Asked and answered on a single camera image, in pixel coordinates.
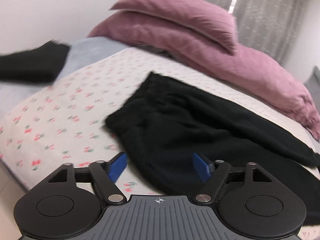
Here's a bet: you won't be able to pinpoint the black garment at bed edge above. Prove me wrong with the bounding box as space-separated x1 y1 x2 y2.
1 41 71 83

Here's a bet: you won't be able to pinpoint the pink duvet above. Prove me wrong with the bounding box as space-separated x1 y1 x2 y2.
89 11 319 140

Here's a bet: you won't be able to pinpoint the black pants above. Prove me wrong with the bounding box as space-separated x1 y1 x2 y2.
105 73 319 225

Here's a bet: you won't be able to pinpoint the light blue blanket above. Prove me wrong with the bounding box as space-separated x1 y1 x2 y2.
1 37 129 118

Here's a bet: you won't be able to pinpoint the grey quilted cushion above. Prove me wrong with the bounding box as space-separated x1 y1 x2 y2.
304 66 320 109

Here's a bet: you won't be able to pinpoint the cherry print bed sheet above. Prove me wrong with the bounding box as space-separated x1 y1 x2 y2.
0 48 320 240

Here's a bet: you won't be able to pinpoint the pink pillow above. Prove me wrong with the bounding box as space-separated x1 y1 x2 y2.
111 0 238 54

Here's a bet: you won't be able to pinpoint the grey patterned curtain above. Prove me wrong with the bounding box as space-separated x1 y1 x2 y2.
205 0 308 64

